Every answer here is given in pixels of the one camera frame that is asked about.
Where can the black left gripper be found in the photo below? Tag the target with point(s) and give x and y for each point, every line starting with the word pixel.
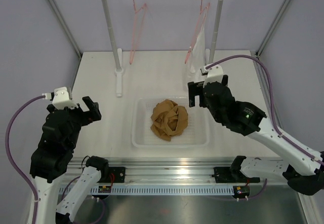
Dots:
pixel 93 114

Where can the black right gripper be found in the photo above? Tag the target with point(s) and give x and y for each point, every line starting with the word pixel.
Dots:
pixel 196 89

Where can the tan tank top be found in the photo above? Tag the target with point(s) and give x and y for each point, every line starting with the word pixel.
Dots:
pixel 169 119

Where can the pink wire hanger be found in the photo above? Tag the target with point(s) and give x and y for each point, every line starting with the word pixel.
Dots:
pixel 138 24
pixel 203 13

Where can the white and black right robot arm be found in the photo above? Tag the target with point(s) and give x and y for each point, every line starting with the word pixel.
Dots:
pixel 299 166

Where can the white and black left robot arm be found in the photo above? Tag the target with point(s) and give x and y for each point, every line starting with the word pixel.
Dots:
pixel 50 161

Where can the white tank top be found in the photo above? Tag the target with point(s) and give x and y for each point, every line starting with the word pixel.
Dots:
pixel 197 57

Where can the white perforated plastic basket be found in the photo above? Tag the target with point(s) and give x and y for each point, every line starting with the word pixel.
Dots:
pixel 197 133

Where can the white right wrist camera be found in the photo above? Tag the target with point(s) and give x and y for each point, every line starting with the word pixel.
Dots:
pixel 213 74

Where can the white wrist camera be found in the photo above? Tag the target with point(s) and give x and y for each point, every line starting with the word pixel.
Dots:
pixel 61 98
pixel 213 74

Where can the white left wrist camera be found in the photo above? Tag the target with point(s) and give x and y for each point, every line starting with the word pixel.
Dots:
pixel 61 98

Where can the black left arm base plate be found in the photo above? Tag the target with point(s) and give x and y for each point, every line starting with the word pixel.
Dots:
pixel 116 174

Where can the aluminium mounting rail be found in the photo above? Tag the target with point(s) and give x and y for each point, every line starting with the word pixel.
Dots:
pixel 172 171

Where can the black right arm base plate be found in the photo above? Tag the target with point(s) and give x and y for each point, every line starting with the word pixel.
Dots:
pixel 229 175

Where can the white slotted cable duct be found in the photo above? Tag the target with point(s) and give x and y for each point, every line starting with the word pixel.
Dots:
pixel 170 190

